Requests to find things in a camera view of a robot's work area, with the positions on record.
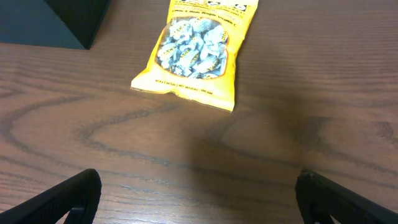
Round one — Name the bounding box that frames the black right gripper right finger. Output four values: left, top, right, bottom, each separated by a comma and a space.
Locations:
295, 169, 397, 224

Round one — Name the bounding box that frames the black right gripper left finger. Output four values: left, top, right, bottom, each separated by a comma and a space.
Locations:
1, 169, 102, 224

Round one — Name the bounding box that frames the yellow candy bag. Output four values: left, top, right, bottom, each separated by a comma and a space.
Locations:
131, 0, 259, 111

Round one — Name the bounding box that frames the black gift box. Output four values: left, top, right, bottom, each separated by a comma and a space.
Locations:
1, 0, 111, 50

